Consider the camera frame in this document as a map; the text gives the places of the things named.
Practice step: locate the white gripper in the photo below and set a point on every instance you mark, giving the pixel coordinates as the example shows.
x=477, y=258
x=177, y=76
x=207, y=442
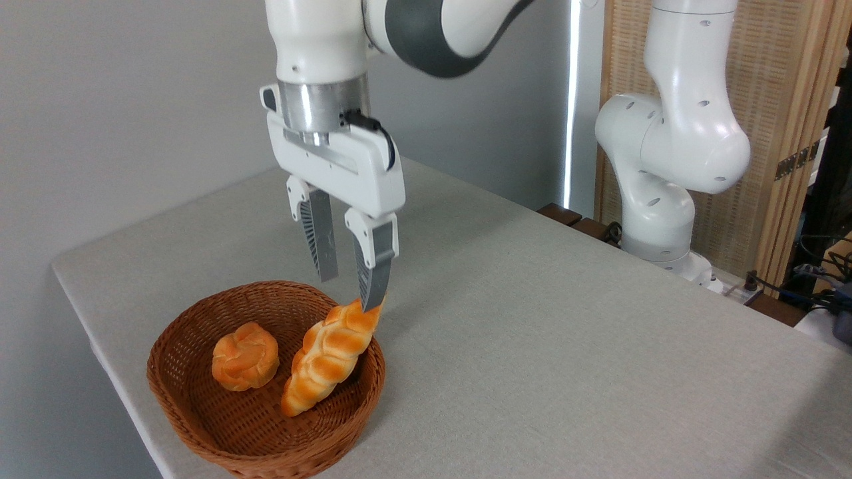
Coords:
x=353, y=173

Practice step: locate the long braided bread loaf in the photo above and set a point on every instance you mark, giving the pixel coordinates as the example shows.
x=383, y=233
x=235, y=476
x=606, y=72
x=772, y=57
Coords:
x=329, y=352

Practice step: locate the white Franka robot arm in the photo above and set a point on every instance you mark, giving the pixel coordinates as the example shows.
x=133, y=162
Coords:
x=672, y=133

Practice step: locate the round knotted bread roll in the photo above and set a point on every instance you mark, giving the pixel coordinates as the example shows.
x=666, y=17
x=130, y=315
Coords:
x=245, y=356

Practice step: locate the brown wicker basket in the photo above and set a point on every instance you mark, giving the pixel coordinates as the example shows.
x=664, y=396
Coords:
x=266, y=432

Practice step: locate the grey tablecloth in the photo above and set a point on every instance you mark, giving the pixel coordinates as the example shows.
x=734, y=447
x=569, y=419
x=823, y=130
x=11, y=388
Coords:
x=532, y=366

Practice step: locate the bright vertical light strip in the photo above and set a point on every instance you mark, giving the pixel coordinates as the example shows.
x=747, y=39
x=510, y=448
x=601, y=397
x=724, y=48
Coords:
x=570, y=100

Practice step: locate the brass screen hinge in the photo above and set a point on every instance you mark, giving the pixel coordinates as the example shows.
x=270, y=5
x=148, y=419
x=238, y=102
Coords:
x=795, y=161

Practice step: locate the black vertical stand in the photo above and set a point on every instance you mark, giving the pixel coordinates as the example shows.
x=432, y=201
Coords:
x=829, y=186

